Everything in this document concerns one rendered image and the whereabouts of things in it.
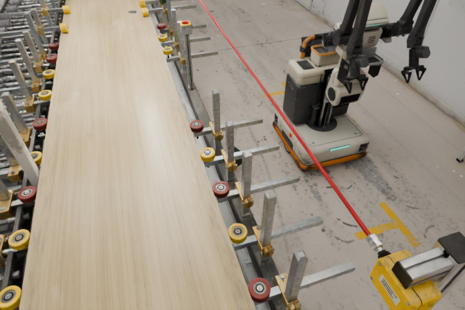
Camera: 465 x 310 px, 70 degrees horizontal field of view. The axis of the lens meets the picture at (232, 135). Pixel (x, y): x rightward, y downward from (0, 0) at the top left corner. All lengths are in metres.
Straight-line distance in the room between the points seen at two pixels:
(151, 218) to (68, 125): 0.88
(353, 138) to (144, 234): 1.99
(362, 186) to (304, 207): 0.56
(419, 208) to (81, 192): 2.41
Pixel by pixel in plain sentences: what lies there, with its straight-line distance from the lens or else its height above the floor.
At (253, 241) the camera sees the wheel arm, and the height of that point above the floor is 0.82.
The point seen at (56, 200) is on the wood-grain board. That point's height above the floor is 0.90.
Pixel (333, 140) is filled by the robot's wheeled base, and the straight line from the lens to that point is 2.89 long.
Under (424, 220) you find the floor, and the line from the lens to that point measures 2.96.
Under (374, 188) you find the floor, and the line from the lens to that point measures 3.01.
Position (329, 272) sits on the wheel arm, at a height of 0.84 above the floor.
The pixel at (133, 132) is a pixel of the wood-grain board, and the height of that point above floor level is 0.90.
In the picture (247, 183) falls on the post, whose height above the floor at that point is 0.96.
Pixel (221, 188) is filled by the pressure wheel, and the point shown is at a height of 0.91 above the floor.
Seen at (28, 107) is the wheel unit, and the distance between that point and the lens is 2.53.
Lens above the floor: 2.12
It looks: 41 degrees down
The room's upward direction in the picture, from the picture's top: straight up
